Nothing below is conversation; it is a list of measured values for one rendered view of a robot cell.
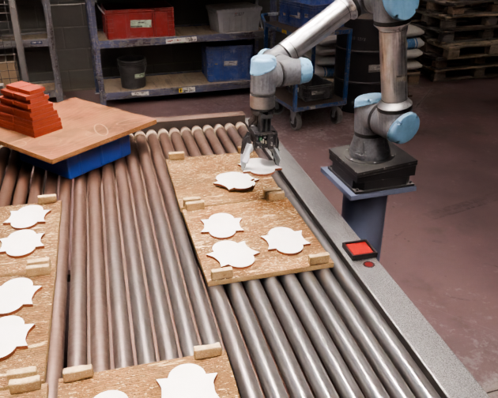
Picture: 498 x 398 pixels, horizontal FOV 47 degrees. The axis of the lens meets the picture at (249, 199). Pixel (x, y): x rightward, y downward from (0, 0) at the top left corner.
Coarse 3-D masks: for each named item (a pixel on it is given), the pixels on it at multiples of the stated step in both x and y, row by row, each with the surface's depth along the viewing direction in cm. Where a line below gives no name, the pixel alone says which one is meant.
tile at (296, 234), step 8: (272, 232) 169; (280, 232) 169; (288, 232) 169; (296, 232) 169; (264, 240) 167; (272, 240) 165; (280, 240) 165; (288, 240) 165; (296, 240) 165; (304, 240) 165; (272, 248) 161; (280, 248) 161; (288, 248) 161; (296, 248) 161
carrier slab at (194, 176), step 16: (176, 160) 219; (192, 160) 219; (208, 160) 219; (224, 160) 219; (176, 176) 206; (192, 176) 206; (208, 176) 206; (256, 176) 206; (176, 192) 195; (192, 192) 195; (208, 192) 195; (224, 192) 195; (240, 192) 195; (256, 192) 195
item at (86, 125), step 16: (64, 112) 237; (80, 112) 237; (96, 112) 237; (112, 112) 237; (128, 112) 237; (0, 128) 220; (64, 128) 220; (80, 128) 220; (96, 128) 220; (112, 128) 220; (128, 128) 220; (144, 128) 225; (0, 144) 209; (16, 144) 206; (32, 144) 206; (48, 144) 206; (64, 144) 206; (80, 144) 206; (96, 144) 207; (48, 160) 195
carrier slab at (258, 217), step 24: (192, 216) 179; (240, 216) 179; (264, 216) 179; (288, 216) 179; (192, 240) 168; (216, 240) 167; (240, 240) 167; (312, 240) 167; (216, 264) 156; (264, 264) 156; (288, 264) 156
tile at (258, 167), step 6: (252, 162) 187; (258, 162) 187; (264, 162) 187; (270, 162) 187; (246, 168) 182; (252, 168) 182; (258, 168) 182; (264, 168) 182; (270, 168) 181; (276, 168) 182; (252, 174) 179; (258, 174) 178; (264, 174) 177; (270, 174) 178
